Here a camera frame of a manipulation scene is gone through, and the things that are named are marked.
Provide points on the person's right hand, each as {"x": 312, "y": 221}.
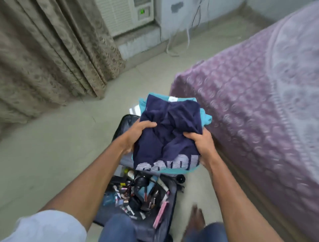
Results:
{"x": 205, "y": 147}

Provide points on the person's left hand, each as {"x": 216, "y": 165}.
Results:
{"x": 133, "y": 136}

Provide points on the person's right thumb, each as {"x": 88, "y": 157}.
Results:
{"x": 191, "y": 136}

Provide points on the person's left thumb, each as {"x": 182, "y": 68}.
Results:
{"x": 148, "y": 124}

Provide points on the navy blue printed t-shirt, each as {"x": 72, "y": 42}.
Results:
{"x": 169, "y": 129}

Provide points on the teal garment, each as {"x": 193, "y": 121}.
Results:
{"x": 206, "y": 119}

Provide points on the person's right forearm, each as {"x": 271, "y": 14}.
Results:
{"x": 234, "y": 199}

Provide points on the person's left forearm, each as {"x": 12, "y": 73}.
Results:
{"x": 92, "y": 182}

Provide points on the white striped folded garment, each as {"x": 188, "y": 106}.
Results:
{"x": 134, "y": 110}

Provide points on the dark grey open suitcase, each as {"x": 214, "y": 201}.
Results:
{"x": 122, "y": 128}

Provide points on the pile of cosmetics and toiletries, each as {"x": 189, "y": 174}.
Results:
{"x": 139, "y": 194}

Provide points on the purple patterned bedspread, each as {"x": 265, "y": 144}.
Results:
{"x": 261, "y": 99}

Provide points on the person's bare foot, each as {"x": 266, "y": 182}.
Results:
{"x": 195, "y": 219}

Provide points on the pink flat cosmetic case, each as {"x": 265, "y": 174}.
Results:
{"x": 160, "y": 214}

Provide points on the blue jeans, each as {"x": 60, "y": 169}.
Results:
{"x": 117, "y": 230}

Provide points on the white window air conditioner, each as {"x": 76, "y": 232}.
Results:
{"x": 119, "y": 15}

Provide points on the beige patterned curtain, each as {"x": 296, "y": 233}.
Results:
{"x": 49, "y": 49}

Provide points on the white shirt sleeve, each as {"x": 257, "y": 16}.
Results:
{"x": 44, "y": 228}

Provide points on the wooden bed frame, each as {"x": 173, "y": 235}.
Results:
{"x": 249, "y": 189}

